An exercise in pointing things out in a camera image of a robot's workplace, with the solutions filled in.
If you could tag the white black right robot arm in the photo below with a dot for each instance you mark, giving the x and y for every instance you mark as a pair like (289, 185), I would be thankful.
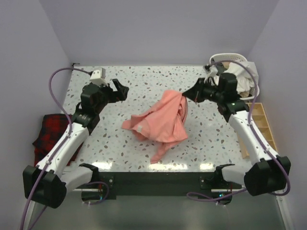
(269, 171)

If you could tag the red black plaid shirt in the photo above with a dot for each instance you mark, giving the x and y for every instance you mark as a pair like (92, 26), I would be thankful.
(52, 129)

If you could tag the pink t shirt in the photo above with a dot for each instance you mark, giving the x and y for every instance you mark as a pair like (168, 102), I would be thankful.
(163, 123)

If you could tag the wooden compartment tray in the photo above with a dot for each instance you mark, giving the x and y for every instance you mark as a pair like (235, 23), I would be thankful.
(261, 121)

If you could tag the white perforated laundry basket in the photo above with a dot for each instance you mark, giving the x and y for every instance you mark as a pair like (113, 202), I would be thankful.
(224, 58)

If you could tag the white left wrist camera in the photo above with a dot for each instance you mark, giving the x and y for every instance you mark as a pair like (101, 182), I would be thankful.
(98, 77)

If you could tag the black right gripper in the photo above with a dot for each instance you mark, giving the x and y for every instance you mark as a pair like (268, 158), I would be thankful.
(195, 93)

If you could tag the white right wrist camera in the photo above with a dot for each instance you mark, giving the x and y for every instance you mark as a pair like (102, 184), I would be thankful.
(213, 72)

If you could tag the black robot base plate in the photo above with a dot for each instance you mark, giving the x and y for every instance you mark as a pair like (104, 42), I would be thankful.
(164, 184)

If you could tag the white garment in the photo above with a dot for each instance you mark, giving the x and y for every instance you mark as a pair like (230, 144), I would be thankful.
(244, 80)

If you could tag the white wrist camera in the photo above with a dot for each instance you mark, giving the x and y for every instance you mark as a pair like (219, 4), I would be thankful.
(98, 77)
(213, 72)

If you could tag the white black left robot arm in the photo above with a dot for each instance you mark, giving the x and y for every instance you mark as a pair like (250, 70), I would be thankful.
(46, 183)

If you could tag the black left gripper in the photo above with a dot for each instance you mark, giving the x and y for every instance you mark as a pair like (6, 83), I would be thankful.
(120, 95)

